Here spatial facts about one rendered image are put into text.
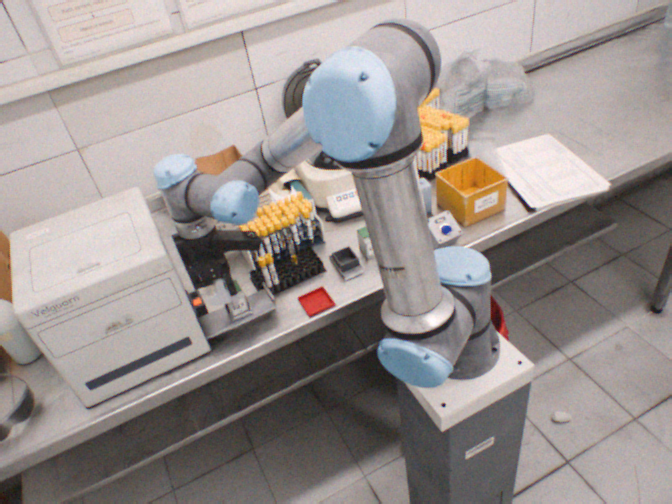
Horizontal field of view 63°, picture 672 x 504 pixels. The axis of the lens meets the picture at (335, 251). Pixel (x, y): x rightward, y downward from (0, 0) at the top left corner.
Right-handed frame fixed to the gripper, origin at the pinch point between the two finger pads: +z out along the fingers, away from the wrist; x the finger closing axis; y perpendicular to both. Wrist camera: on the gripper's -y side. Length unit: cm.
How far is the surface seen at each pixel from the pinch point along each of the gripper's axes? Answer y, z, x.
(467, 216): -61, 5, 2
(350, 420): -25, 96, -17
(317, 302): -17.1, 8.8, 4.4
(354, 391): -33, 96, -27
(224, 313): 3.2, 5.0, -1.1
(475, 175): -73, 5, -10
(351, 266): -28.8, 7.0, 0.0
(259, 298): -5.3, 5.0, -0.9
